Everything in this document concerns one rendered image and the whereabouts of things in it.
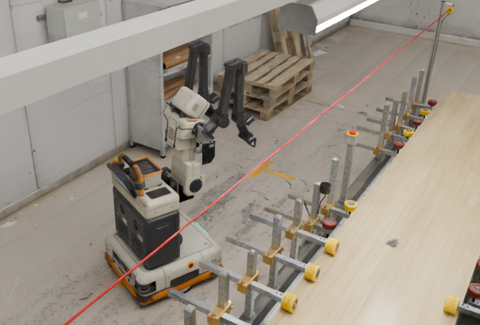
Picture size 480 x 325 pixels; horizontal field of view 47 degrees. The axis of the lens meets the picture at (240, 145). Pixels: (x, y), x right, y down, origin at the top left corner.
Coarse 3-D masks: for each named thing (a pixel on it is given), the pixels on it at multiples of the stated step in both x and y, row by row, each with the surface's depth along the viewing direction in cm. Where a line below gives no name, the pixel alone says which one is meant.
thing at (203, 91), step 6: (204, 48) 374; (204, 54) 378; (204, 60) 381; (204, 66) 383; (204, 72) 385; (204, 78) 387; (204, 84) 390; (198, 90) 394; (204, 90) 391; (204, 96) 393
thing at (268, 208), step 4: (264, 208) 337; (268, 208) 336; (272, 208) 336; (276, 208) 336; (272, 212) 335; (276, 212) 333; (280, 212) 332; (284, 212) 332; (288, 212) 332; (284, 216) 331; (288, 216) 330; (292, 216) 328; (292, 220) 329; (304, 220) 325; (316, 224) 322; (320, 224) 322; (316, 228) 322; (320, 228) 321; (324, 232) 320; (328, 232) 319
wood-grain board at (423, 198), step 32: (448, 96) 501; (448, 128) 440; (416, 160) 389; (448, 160) 391; (384, 192) 349; (416, 192) 350; (448, 192) 352; (352, 224) 316; (384, 224) 318; (416, 224) 319; (448, 224) 320; (320, 256) 289; (352, 256) 290; (384, 256) 291; (416, 256) 292; (448, 256) 293; (320, 288) 268; (352, 288) 269; (384, 288) 269; (416, 288) 270; (448, 288) 271; (288, 320) 248; (320, 320) 249; (352, 320) 250; (384, 320) 250; (416, 320) 251; (448, 320) 252
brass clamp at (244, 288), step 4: (256, 272) 266; (244, 276) 263; (248, 276) 263; (256, 276) 265; (240, 280) 260; (248, 280) 260; (252, 280) 261; (256, 280) 266; (240, 284) 258; (244, 284) 258; (248, 284) 258; (240, 288) 259; (244, 288) 258; (248, 288) 259; (244, 292) 259
